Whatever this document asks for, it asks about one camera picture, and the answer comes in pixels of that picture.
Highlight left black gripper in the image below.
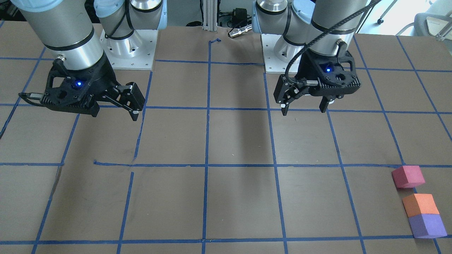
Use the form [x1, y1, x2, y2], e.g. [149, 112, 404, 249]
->
[273, 49, 339, 116]

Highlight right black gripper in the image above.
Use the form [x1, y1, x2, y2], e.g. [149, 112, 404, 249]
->
[68, 53, 145, 122]

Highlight orange foam cube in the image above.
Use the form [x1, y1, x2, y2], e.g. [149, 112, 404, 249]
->
[402, 193, 440, 218]

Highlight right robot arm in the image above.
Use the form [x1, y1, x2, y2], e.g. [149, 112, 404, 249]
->
[12, 0, 145, 121]

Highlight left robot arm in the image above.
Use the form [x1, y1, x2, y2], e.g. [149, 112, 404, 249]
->
[252, 0, 373, 115]

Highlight pink foam cube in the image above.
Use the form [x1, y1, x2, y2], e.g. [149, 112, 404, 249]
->
[391, 165, 425, 188]

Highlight purple foam cube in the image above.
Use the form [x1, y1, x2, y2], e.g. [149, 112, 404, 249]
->
[408, 214, 447, 238]

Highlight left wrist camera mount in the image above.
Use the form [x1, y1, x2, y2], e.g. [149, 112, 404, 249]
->
[305, 49, 362, 101]

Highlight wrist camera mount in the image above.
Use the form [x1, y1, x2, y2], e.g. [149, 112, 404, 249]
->
[305, 49, 362, 101]
[18, 55, 103, 117]

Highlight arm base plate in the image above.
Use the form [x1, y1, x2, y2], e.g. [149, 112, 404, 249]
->
[261, 34, 304, 74]
[100, 30, 159, 71]

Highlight aluminium frame post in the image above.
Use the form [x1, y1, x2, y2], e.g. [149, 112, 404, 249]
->
[200, 0, 220, 32]

